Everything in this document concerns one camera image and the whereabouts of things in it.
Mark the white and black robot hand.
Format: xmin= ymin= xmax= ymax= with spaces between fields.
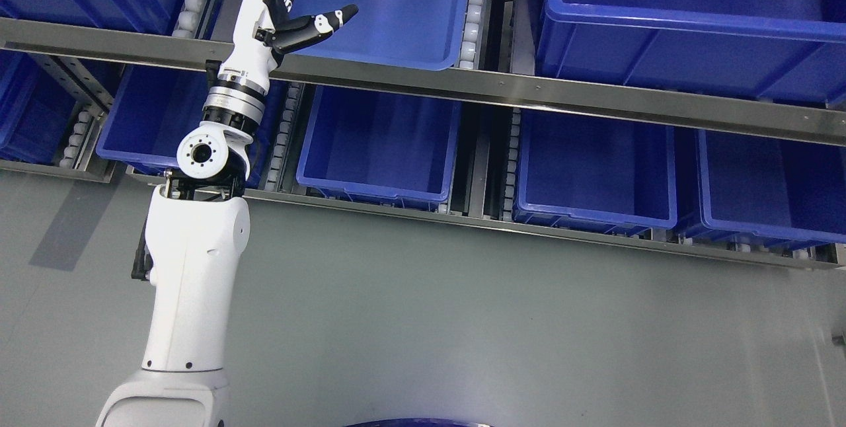
xmin=215 ymin=0 xmax=359 ymax=89

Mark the blue bin behind arm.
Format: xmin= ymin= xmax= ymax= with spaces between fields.
xmin=96 ymin=65 xmax=286 ymax=188

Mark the blue robot base edge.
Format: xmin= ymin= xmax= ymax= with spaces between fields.
xmin=348 ymin=417 xmax=490 ymax=427

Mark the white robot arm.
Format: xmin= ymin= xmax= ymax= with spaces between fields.
xmin=96 ymin=57 xmax=275 ymax=426

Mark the shallow blue tray bin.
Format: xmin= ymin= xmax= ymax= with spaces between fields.
xmin=291 ymin=0 xmax=468 ymax=71

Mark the blue bin lower far left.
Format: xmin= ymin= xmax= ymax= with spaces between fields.
xmin=1 ymin=50 xmax=76 ymax=165

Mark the blue bin lower right middle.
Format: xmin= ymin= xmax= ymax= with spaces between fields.
xmin=512 ymin=110 xmax=679 ymax=235

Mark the large blue bin upper right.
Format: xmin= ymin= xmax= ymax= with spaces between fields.
xmin=535 ymin=0 xmax=845 ymax=107

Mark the blue bin lower far right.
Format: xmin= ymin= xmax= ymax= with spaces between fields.
xmin=674 ymin=129 xmax=845 ymax=251

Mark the metal shelf rack frame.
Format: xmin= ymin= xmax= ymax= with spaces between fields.
xmin=1 ymin=18 xmax=844 ymax=270

